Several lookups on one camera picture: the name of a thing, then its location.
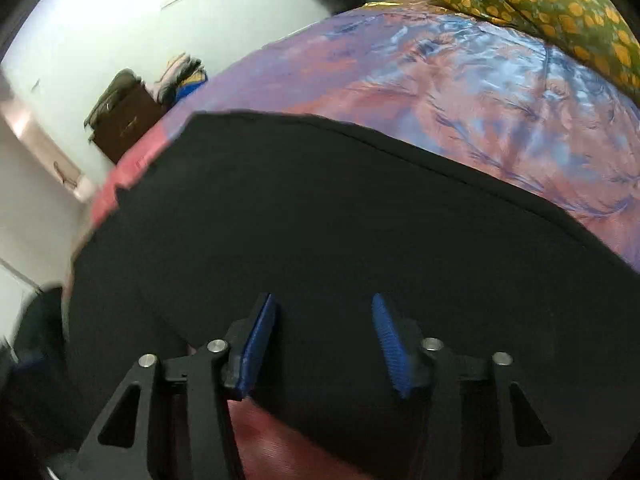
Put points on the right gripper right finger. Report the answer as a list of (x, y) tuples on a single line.
[(538, 408)]

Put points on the green orange floral pillow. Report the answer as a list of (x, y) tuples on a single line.
[(592, 31)]

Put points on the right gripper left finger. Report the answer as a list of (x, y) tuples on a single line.
[(171, 419)]

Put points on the pile of clothes on cabinet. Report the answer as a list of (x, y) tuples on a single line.
[(182, 75)]

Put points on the black pants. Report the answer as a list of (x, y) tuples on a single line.
[(323, 216)]

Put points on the dark green bag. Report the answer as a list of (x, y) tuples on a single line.
[(122, 83)]

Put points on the colourful satin bedspread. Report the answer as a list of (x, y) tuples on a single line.
[(493, 99)]

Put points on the dark wooden cabinet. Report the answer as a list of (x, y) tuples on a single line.
[(125, 124)]

